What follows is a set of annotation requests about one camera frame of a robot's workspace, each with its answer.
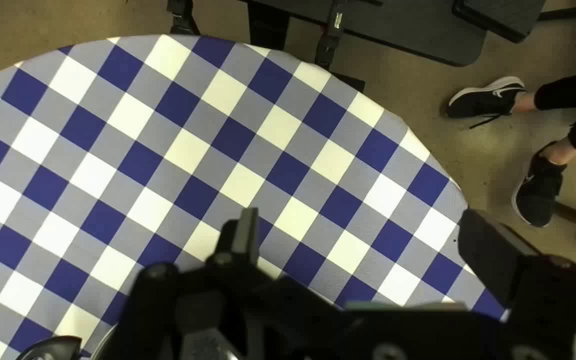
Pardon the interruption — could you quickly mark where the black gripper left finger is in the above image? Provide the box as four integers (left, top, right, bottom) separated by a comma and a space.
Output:
215, 206, 261, 269

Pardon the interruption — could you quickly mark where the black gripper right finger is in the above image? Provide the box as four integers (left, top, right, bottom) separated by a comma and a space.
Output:
455, 208, 537, 316

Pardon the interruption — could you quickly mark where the black sneaker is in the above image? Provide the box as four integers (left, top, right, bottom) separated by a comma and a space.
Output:
444, 74, 528, 131
510, 141, 569, 230

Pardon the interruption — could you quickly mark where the blue white checkered tablecloth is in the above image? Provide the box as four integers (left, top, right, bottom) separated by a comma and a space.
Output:
0, 34, 510, 360

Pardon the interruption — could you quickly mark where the dark grey flat box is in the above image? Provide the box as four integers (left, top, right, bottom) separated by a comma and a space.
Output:
451, 0, 548, 45

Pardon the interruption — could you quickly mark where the black side table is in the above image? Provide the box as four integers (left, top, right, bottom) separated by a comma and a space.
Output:
166, 0, 492, 92

